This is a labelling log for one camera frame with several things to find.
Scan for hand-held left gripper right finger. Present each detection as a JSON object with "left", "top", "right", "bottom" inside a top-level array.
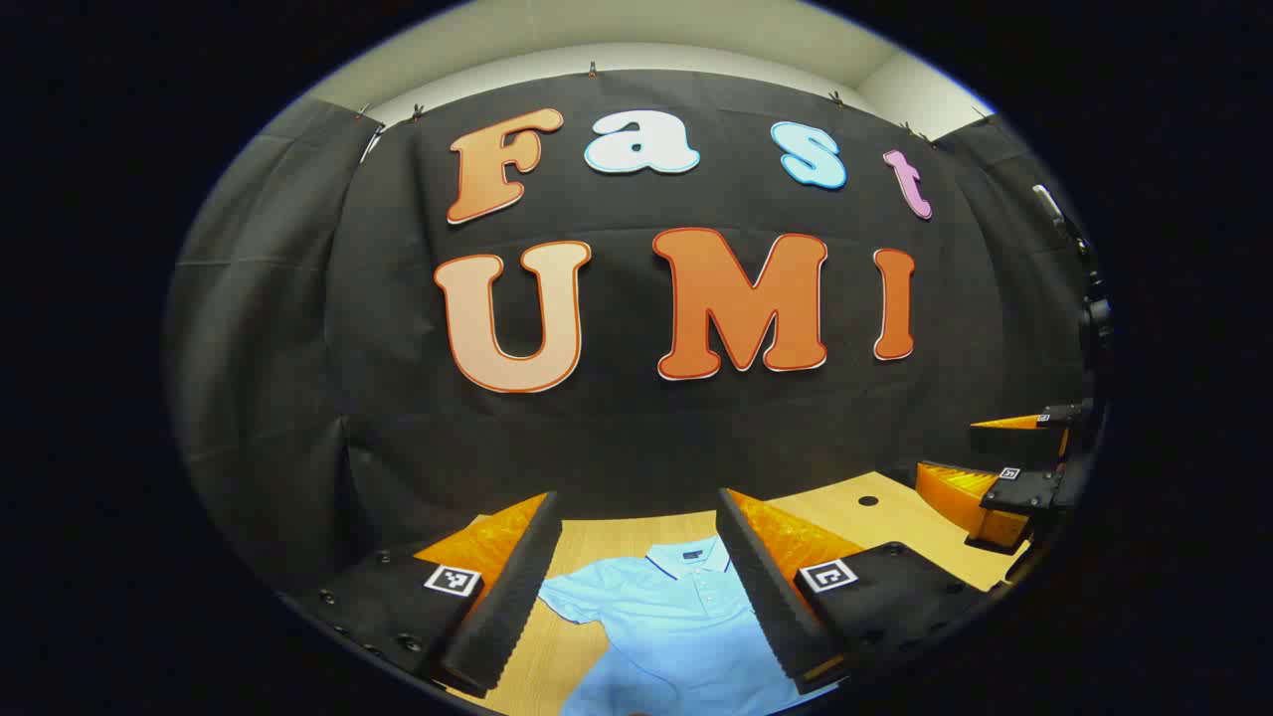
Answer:
[{"left": 716, "top": 487, "right": 996, "bottom": 695}]

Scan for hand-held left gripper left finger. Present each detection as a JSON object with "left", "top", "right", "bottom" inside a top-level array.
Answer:
[{"left": 283, "top": 490, "right": 563, "bottom": 699}]

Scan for light blue T-shirt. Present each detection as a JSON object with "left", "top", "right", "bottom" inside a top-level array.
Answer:
[{"left": 538, "top": 537, "right": 826, "bottom": 716}]

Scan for black backdrop cloth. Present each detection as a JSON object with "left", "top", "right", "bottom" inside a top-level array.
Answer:
[{"left": 164, "top": 68, "right": 1110, "bottom": 598}]

